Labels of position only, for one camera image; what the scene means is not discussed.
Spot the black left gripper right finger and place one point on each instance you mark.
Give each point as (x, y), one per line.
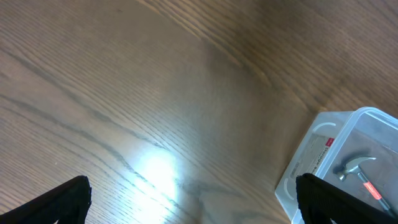
(320, 202)

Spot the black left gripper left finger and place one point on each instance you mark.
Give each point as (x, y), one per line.
(67, 203)

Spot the small black claw hammer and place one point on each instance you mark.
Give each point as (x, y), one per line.
(352, 167)

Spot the clear plastic container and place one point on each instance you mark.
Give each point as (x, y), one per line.
(332, 140)

